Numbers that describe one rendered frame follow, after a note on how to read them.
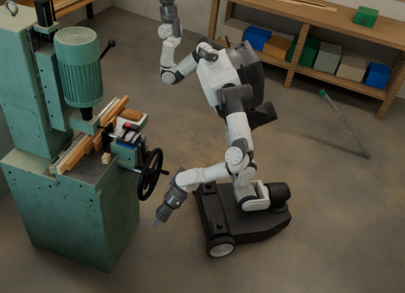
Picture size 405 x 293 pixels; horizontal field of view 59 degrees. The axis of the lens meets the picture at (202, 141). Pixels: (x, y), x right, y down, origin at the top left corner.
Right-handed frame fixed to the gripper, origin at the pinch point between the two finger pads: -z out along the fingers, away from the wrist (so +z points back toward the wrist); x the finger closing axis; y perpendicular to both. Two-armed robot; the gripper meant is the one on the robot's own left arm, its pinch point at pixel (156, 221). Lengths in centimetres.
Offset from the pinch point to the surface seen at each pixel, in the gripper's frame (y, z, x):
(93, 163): 39.4, -0.6, 20.2
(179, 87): 29, 63, 239
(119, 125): 42, 19, 44
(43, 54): 81, 31, -1
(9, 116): 85, -6, 25
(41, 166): 60, -20, 31
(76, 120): 58, 12, 20
